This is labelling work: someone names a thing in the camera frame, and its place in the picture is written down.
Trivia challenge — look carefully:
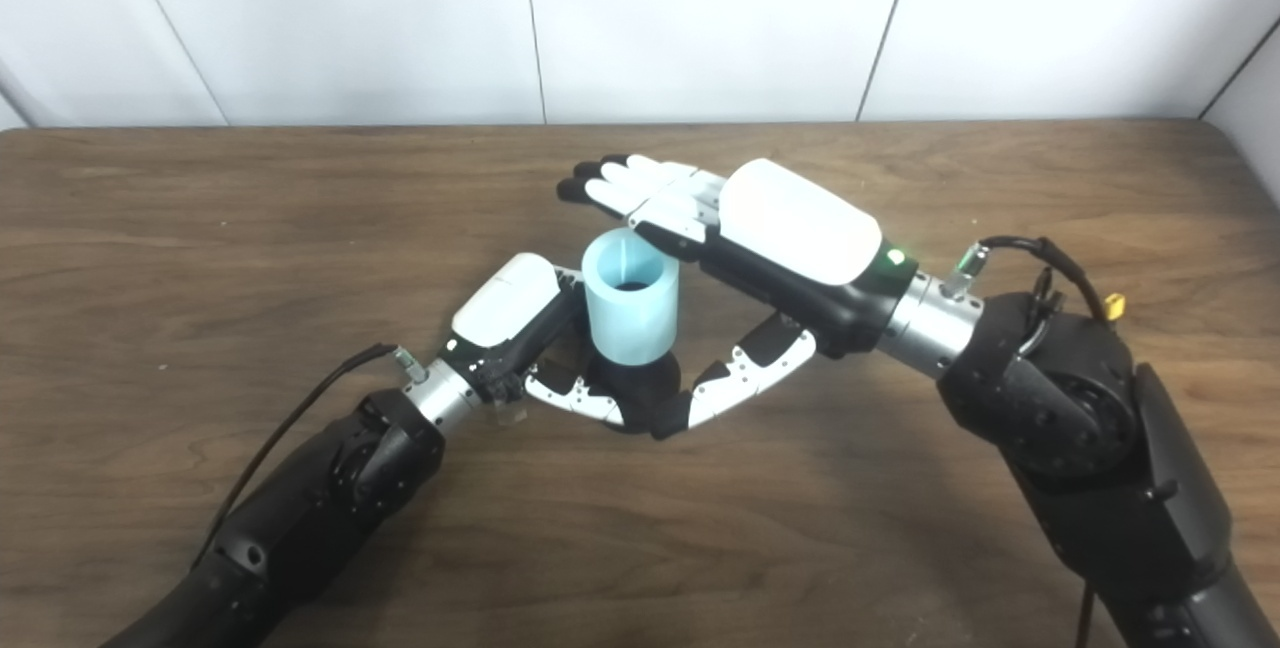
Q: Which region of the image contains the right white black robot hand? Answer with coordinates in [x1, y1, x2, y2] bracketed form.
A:
[555, 153, 920, 431]

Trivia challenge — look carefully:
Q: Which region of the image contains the black funnel-shaped vase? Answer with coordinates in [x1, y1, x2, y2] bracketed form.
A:
[588, 280, 693, 442]

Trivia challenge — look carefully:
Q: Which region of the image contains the light blue cylinder cup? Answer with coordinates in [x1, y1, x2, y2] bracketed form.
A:
[581, 227, 682, 369]

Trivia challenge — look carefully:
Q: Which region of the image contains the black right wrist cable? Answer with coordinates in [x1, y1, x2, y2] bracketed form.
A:
[948, 234, 1129, 648]

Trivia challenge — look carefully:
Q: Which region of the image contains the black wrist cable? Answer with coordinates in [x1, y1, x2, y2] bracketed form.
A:
[948, 234, 1129, 648]
[188, 342, 429, 571]

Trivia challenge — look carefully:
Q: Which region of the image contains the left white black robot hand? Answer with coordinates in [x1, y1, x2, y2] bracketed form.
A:
[436, 251, 629, 430]

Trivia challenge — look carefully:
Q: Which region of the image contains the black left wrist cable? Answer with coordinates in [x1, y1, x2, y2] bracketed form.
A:
[188, 342, 429, 571]

